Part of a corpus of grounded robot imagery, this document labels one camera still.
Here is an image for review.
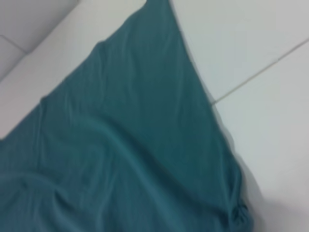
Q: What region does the teal T-shirt with FREE print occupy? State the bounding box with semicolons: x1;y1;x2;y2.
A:
0;0;254;232

